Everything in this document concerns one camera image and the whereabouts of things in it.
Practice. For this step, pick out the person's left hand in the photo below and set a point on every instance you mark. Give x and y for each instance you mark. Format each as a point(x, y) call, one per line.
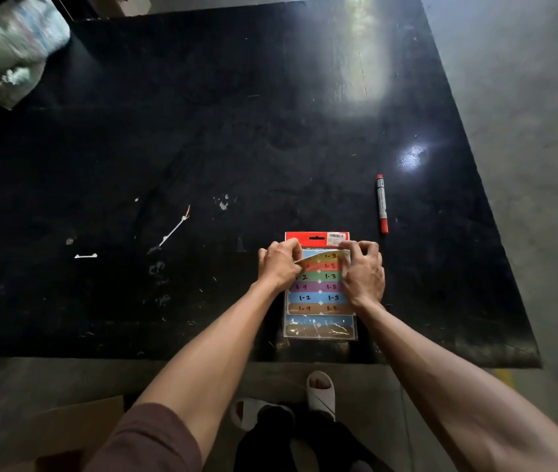
point(279, 270)

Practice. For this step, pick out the person's right hand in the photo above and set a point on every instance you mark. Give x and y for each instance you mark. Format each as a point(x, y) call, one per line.
point(365, 280)

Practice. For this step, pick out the person's left thumb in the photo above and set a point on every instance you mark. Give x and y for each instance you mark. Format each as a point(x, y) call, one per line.
point(296, 253)

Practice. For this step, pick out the person's right thumb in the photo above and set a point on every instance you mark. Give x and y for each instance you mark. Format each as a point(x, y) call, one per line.
point(348, 249)

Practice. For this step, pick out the colourful label sticker pack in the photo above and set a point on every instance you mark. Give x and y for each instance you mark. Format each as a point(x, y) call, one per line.
point(319, 326)

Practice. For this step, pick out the person's left forearm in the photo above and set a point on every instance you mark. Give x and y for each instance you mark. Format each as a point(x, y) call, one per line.
point(210, 348)

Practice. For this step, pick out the person's right forearm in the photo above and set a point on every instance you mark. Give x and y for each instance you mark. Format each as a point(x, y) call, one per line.
point(456, 393)

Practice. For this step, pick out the red marker pen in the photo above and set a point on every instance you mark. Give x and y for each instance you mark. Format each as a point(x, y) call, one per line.
point(382, 203)

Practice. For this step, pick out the long white paper scrap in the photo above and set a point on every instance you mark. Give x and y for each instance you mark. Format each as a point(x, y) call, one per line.
point(173, 230)

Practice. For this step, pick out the white right slipper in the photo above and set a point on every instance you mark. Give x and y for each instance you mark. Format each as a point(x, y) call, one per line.
point(320, 395)

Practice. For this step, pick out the white slipper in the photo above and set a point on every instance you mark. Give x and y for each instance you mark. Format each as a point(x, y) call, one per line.
point(320, 395)
point(248, 412)

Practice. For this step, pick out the white left slipper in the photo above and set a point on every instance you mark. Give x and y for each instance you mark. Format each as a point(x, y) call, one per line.
point(248, 412)

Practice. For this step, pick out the black trousers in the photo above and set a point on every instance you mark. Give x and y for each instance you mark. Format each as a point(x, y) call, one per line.
point(283, 447)

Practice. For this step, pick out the short white paper scrap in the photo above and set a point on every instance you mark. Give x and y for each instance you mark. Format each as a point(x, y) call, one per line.
point(85, 256)

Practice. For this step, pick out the maroon shirt sleeve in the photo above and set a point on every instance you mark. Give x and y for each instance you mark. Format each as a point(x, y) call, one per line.
point(148, 442)

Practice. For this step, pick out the brown cardboard box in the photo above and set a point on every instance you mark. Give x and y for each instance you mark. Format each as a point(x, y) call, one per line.
point(62, 432)

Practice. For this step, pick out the cardboard box with flap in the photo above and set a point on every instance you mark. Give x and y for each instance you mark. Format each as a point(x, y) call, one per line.
point(119, 3)

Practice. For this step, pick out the crumpled clear plastic bag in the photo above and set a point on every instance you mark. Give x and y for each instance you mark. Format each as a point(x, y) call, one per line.
point(11, 49)

